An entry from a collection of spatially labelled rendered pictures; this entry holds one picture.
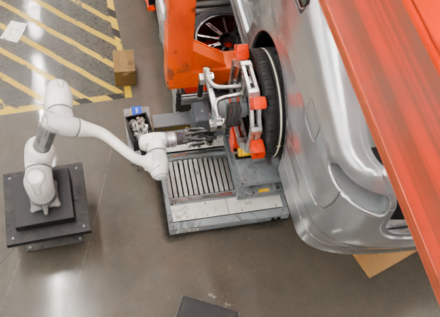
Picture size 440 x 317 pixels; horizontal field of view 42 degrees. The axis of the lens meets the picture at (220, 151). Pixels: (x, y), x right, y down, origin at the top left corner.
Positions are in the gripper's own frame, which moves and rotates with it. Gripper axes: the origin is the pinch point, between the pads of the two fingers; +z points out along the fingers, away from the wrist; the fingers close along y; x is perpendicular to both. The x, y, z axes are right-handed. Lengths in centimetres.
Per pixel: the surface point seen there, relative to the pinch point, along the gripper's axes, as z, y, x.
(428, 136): -14, 144, 217
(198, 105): 4, -52, -42
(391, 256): 121, 62, -82
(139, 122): -38, -32, -26
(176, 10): -12, -60, 41
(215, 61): 16, -62, -9
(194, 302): -21, 81, -49
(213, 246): 1, 35, -83
